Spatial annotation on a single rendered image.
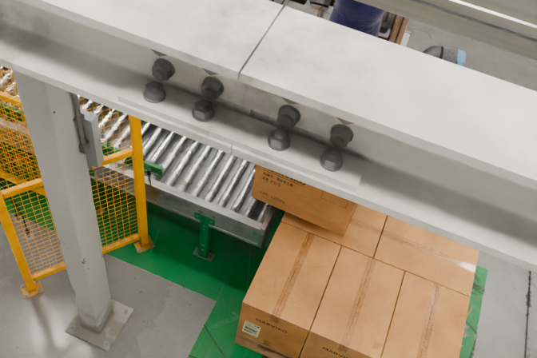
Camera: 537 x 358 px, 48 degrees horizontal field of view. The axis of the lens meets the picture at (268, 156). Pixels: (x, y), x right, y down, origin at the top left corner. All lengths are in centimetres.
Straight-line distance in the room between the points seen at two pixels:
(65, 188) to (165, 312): 154
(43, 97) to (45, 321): 204
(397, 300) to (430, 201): 298
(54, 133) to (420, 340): 222
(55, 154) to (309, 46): 199
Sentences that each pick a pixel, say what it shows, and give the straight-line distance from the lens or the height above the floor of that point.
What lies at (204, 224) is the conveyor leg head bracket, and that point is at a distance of 383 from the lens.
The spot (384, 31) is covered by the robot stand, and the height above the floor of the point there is 154.
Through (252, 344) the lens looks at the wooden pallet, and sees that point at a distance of 383.
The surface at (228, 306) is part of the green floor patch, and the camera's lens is 402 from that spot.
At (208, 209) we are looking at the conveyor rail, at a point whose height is 59.
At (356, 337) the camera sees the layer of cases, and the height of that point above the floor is 54.
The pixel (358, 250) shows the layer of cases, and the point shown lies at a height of 54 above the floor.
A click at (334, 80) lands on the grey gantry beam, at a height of 322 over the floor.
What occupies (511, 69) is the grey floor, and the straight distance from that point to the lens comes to 632.
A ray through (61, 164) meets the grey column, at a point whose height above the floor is 164.
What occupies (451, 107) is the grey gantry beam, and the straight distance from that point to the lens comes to 60.
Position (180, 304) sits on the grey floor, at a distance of 402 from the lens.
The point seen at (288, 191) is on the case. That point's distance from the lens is 346.
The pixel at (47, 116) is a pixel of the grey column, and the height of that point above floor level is 192.
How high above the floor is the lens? 360
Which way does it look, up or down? 49 degrees down
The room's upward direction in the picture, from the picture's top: 10 degrees clockwise
